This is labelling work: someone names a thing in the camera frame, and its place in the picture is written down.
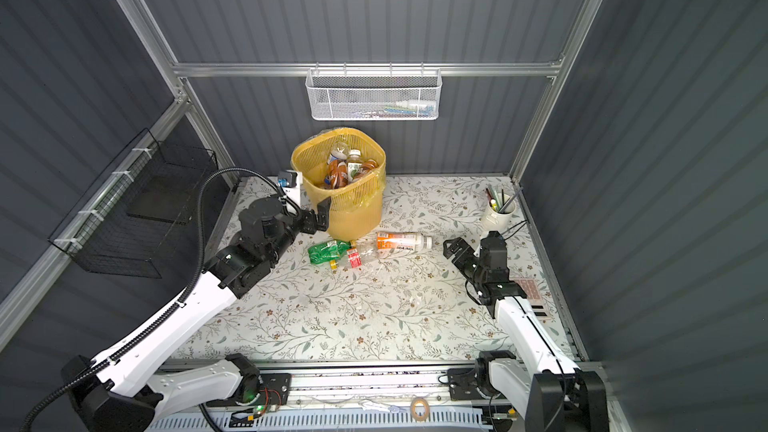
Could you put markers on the black wire mesh basket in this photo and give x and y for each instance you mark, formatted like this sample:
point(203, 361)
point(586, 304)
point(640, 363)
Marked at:
point(142, 222)

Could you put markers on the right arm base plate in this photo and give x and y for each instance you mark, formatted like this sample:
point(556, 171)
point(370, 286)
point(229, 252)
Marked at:
point(468, 383)

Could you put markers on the white wire mesh basket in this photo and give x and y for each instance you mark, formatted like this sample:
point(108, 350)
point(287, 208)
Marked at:
point(374, 94)

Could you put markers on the white pen holder cup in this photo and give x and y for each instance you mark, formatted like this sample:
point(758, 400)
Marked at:
point(501, 213)

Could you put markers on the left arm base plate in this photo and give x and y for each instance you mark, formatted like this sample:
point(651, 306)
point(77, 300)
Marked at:
point(271, 389)

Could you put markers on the floral table mat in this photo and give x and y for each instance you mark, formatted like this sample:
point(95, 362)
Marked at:
point(404, 307)

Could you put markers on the roll of tape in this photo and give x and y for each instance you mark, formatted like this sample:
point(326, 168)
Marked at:
point(419, 409)

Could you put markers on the yellow slatted waste bin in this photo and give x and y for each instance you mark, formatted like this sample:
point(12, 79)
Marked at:
point(355, 209)

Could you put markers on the green lime label bottle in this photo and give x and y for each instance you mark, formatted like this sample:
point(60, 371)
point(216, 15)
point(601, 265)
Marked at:
point(354, 165)

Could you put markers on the brown coffee bottle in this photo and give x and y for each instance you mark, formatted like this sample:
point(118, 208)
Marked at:
point(337, 175)
point(365, 168)

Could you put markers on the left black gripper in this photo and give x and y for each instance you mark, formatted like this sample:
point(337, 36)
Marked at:
point(308, 223)

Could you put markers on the green plastic bottle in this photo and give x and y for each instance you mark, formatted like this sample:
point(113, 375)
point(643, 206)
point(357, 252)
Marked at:
point(331, 250)

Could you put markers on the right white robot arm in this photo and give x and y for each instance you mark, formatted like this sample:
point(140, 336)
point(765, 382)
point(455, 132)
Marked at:
point(548, 390)

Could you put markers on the orange white label bottle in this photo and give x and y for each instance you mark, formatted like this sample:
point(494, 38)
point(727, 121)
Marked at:
point(408, 241)

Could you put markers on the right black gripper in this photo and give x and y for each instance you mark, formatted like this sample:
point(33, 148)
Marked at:
point(460, 261)

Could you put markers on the blue label water bottle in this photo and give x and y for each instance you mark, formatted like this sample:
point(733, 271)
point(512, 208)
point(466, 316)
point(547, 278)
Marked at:
point(338, 155)

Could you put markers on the red label clear bottle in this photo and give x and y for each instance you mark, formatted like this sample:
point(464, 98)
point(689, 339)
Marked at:
point(354, 258)

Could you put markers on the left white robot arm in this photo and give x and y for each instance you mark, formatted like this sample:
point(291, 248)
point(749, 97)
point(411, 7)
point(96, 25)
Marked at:
point(121, 389)

